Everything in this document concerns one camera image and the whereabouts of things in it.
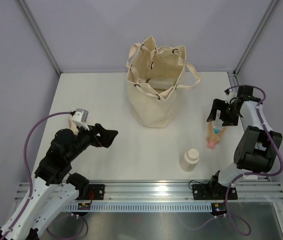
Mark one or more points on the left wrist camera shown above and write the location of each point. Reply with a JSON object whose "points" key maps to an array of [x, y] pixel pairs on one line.
{"points": [[79, 117]]}

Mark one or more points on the slotted cable duct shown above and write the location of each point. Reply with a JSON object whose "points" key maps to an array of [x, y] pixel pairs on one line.
{"points": [[139, 207]]}

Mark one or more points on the aluminium side rail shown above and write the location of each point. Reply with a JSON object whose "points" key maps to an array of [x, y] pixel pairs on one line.
{"points": [[234, 84]]}

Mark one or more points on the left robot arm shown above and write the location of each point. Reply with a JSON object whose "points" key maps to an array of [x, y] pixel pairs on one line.
{"points": [[53, 187]]}

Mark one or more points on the aluminium front rail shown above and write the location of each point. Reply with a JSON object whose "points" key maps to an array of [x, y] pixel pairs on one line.
{"points": [[180, 191]]}

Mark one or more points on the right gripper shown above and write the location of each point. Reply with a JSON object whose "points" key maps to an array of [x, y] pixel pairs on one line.
{"points": [[217, 104]]}

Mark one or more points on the cream canvas tote bag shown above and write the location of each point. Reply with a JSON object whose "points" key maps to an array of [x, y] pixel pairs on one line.
{"points": [[155, 108]]}

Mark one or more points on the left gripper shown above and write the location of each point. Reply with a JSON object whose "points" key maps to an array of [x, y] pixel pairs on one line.
{"points": [[106, 136]]}

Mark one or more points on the orange bottle pink cap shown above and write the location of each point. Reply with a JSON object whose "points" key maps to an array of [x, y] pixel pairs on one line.
{"points": [[215, 131]]}

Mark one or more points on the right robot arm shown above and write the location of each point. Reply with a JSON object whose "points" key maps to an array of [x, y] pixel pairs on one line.
{"points": [[258, 147]]}

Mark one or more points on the cream bottle wide cap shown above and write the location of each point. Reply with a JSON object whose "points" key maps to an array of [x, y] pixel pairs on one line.
{"points": [[189, 160]]}

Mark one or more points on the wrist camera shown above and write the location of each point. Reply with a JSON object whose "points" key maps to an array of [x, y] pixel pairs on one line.
{"points": [[79, 117], [230, 95]]}

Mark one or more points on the beige bottle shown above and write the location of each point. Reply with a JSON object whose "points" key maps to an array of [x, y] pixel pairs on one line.
{"points": [[72, 126]]}

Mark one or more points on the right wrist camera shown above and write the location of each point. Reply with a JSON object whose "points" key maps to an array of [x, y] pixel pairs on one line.
{"points": [[230, 95]]}

